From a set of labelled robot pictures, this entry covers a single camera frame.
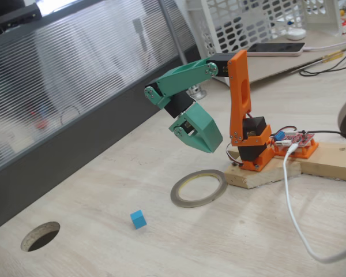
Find frosted desk partition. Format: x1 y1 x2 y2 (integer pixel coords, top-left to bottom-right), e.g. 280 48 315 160
0 0 208 235

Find white USB cable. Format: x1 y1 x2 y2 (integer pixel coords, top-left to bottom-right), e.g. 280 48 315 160
282 143 346 264

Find pink smartphone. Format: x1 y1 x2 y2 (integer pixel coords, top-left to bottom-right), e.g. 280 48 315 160
246 42 306 58

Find white earbud case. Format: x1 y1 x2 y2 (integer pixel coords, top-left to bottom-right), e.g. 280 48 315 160
286 28 307 41

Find thin black cable loop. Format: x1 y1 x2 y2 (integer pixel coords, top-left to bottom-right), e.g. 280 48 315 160
299 51 346 77

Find yellow handled screwdriver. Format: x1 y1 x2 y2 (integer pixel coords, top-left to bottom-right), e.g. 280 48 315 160
288 49 344 75

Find orange board mount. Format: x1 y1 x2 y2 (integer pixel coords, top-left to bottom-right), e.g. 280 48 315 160
273 138 319 159

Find brown cardboard sheet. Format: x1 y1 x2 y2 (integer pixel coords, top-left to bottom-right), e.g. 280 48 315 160
247 30 346 85

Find grey ring of tape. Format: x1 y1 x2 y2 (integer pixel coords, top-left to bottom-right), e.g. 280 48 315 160
170 169 228 208

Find black power cable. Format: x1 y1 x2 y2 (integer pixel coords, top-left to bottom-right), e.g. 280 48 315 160
304 129 343 136

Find black box device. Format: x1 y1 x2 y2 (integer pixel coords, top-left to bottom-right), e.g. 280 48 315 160
0 2 43 27

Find blue cube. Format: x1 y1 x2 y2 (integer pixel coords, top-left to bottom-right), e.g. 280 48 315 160
130 209 148 230

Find silver metal foot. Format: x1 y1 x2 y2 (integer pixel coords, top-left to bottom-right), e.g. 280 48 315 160
187 85 208 101

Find white plastic lattice basket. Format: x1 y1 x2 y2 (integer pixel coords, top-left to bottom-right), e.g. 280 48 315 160
186 0 344 88

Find long wooden base plank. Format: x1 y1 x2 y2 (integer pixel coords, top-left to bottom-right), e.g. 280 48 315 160
288 140 346 183

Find short wooden base block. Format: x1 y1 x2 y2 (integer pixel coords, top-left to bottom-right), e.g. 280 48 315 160
224 149 303 190

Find base servo wire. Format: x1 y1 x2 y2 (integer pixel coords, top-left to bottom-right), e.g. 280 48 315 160
226 140 245 168

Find pink charging cable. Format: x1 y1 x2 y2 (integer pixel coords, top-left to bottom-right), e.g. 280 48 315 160
302 39 346 53

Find red controller board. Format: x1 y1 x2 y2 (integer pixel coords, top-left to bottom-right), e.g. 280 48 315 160
270 129 317 148

